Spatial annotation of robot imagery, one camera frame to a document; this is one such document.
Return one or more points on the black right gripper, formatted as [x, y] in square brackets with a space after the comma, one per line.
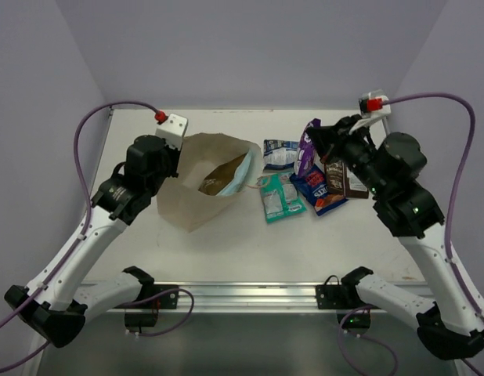
[328, 139]

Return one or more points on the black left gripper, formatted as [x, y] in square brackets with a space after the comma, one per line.
[172, 161]

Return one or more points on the purple snack bag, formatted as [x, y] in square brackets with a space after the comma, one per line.
[306, 152]

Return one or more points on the brown paper bag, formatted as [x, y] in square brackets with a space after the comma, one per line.
[179, 200]

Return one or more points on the dark brown chip bag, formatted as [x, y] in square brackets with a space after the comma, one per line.
[341, 181]

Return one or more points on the blue red Burts bag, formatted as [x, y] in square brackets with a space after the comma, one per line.
[313, 186]

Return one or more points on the blue white snack bag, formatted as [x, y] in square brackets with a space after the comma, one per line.
[279, 154]

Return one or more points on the teal snack bag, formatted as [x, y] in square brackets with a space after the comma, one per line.
[279, 197]

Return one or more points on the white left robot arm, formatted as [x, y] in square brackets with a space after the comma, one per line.
[54, 303]

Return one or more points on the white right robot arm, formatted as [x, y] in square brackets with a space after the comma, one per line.
[446, 324]

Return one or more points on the olive brown snack bag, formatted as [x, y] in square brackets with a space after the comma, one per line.
[221, 177]

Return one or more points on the light blue snack bag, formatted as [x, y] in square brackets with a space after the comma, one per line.
[240, 177]

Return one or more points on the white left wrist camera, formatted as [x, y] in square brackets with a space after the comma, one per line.
[172, 128]

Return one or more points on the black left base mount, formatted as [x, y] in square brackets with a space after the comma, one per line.
[144, 311]

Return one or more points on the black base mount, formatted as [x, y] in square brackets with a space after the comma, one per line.
[144, 311]
[333, 295]

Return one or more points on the aluminium mounting rail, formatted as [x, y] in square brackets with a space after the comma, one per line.
[260, 297]

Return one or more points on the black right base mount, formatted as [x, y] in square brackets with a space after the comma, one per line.
[333, 295]

